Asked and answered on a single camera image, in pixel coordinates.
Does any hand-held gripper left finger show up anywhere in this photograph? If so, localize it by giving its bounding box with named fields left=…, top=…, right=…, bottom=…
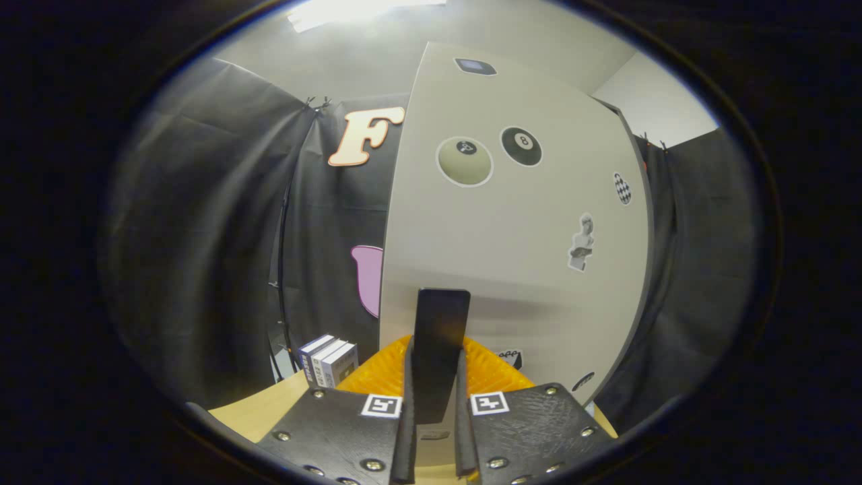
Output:
left=256, top=335, right=417, bottom=485

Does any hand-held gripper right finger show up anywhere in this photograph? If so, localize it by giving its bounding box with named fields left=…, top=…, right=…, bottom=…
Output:
left=455, top=337, right=617, bottom=485

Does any black door handle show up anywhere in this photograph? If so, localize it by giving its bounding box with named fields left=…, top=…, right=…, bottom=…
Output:
left=412, top=288, right=471, bottom=425

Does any white spine book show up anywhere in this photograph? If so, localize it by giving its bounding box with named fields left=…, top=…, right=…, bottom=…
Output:
left=311, top=339, right=347, bottom=389

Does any blue spine book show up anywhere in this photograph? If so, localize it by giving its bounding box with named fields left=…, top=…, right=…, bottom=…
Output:
left=298, top=334, right=335, bottom=388

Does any black backdrop stand pole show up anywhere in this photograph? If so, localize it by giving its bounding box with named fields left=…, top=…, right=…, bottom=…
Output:
left=269, top=179, right=300, bottom=371

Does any black backdrop cloth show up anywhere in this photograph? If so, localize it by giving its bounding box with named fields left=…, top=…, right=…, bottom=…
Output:
left=101, top=57, right=762, bottom=435

